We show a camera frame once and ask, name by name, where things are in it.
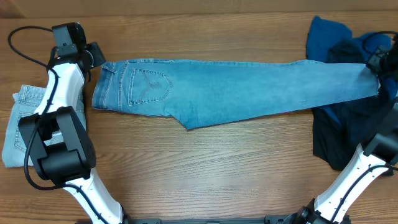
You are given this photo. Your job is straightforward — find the medium blue denim jeans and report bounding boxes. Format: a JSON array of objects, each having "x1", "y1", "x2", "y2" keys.
[{"x1": 92, "y1": 58, "x2": 379, "y2": 129}]

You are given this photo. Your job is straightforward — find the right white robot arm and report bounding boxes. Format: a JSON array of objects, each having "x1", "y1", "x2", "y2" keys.
[{"x1": 284, "y1": 44, "x2": 397, "y2": 223}]

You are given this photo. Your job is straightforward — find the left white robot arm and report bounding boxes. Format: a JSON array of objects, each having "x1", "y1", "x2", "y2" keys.
[{"x1": 18, "y1": 22, "x2": 129, "y2": 223}]

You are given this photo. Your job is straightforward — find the blue t-shirt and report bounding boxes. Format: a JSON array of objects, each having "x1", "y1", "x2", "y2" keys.
[{"x1": 306, "y1": 16, "x2": 392, "y2": 63}]

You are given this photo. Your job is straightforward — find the light blue folded jeans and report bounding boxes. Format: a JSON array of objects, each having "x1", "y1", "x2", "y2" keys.
[{"x1": 1, "y1": 84, "x2": 87, "y2": 169}]

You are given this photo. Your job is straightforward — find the dark navy garment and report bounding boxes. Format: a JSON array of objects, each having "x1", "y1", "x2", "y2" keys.
[{"x1": 312, "y1": 39, "x2": 396, "y2": 175}]

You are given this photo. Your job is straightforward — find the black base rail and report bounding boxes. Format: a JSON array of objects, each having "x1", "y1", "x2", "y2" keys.
[{"x1": 124, "y1": 213, "x2": 297, "y2": 224}]

